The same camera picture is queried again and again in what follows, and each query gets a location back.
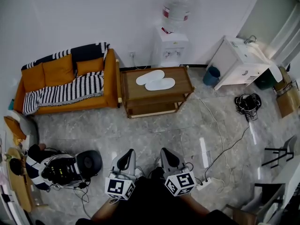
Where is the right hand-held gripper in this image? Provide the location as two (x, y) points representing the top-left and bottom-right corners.
(159, 147), (197, 197)

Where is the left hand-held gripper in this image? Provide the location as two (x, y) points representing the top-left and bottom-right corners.
(104, 148), (138, 201)

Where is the white slipper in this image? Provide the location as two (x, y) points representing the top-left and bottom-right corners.
(135, 69), (165, 86)
(144, 77), (176, 91)

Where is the person's right forearm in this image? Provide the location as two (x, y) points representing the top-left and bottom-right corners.
(182, 193), (212, 218)

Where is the person's left forearm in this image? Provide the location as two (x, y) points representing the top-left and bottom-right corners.
(90, 197), (120, 223)

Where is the white power strip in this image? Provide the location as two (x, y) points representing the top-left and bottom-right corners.
(195, 177), (213, 191)

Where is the black round stool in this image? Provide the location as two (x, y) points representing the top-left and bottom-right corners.
(75, 150), (103, 180)

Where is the person's black clothing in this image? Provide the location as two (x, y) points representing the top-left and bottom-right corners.
(76, 166), (240, 225)

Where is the black white electronic device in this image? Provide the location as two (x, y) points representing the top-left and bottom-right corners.
(41, 151), (83, 188)

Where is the wooden shelf table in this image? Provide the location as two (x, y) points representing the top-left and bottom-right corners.
(120, 65), (195, 120)

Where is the black white striped blanket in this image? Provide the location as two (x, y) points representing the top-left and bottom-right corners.
(22, 70), (105, 115)

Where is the blue trash bin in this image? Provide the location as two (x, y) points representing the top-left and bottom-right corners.
(202, 65), (221, 87)

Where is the grey pillow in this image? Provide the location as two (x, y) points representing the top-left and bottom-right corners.
(19, 115), (40, 146)

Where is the wooden side desk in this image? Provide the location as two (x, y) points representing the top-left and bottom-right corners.
(5, 147), (33, 213)

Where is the orange sofa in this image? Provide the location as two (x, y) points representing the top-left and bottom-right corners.
(13, 46), (120, 116)

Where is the orange pillow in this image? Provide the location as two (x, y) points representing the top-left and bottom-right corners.
(3, 115), (27, 141)

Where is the white water dispenser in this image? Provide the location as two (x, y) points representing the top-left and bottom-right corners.
(151, 24), (189, 68)

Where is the white sink cabinet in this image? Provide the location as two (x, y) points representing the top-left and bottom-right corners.
(206, 35), (273, 91)

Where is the dark zigzag edged throw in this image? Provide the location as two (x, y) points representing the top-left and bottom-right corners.
(21, 42), (111, 71)

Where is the green bin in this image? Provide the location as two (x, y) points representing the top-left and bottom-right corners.
(255, 70), (278, 91)

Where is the brown cardboard box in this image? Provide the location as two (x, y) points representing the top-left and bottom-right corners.
(273, 66), (300, 119)

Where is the metal faucet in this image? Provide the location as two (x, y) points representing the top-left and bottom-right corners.
(243, 35), (258, 45)

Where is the clear water bottle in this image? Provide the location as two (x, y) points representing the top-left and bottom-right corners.
(161, 0), (198, 34)

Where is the long black cable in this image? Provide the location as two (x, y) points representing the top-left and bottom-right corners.
(204, 120), (251, 183)

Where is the long white cable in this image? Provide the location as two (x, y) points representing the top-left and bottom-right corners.
(194, 94), (235, 175)

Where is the black cable bundle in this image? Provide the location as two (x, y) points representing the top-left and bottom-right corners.
(234, 93), (263, 122)

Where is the black frame stool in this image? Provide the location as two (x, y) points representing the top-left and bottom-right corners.
(261, 135), (298, 169)

